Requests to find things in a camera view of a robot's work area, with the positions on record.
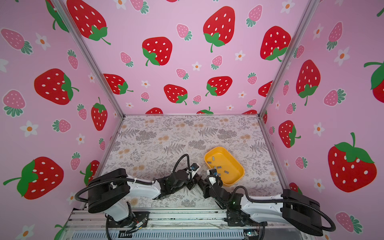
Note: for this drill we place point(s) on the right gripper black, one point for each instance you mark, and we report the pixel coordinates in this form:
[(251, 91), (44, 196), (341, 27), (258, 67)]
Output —
[(206, 187)]

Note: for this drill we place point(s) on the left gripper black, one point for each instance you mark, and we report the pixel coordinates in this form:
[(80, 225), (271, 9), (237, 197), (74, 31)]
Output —
[(193, 182)]

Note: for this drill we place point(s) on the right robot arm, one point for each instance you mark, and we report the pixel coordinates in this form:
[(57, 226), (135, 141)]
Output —
[(290, 207)]

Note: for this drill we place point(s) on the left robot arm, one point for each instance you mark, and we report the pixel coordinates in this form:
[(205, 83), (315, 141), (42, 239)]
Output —
[(105, 194)]

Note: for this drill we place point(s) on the yellow plastic tray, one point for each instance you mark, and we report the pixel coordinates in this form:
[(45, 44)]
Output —
[(219, 156)]

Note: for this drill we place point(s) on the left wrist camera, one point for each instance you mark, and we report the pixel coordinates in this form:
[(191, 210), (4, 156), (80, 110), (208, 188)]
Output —
[(194, 168)]

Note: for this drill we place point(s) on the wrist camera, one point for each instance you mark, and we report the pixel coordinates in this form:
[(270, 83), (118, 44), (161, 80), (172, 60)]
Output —
[(214, 177), (194, 168)]

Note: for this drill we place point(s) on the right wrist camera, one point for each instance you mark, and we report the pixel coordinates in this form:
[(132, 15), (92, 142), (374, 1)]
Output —
[(214, 177)]

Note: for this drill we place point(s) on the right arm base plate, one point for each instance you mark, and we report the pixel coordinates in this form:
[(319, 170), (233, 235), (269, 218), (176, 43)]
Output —
[(240, 219)]

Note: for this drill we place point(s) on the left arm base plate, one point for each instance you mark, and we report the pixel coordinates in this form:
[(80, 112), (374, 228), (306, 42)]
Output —
[(136, 220)]

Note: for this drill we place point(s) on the aluminium frame rail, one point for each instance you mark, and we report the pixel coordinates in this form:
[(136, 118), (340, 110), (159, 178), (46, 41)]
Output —
[(174, 224)]

